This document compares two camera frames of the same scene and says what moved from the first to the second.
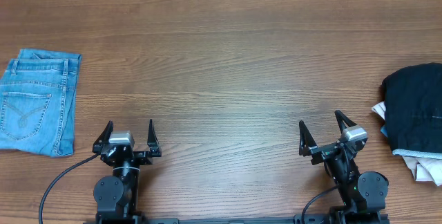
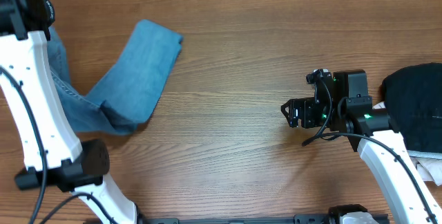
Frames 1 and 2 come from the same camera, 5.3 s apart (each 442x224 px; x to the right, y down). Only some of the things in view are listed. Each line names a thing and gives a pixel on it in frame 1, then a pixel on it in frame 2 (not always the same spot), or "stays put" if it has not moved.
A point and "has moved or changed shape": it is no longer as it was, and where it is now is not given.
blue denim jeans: [37, 102] has moved or changed shape
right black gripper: [327, 150] -> [305, 113]
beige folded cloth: [426, 166] stays put
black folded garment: [413, 108] stays put
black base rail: [310, 218] stays put
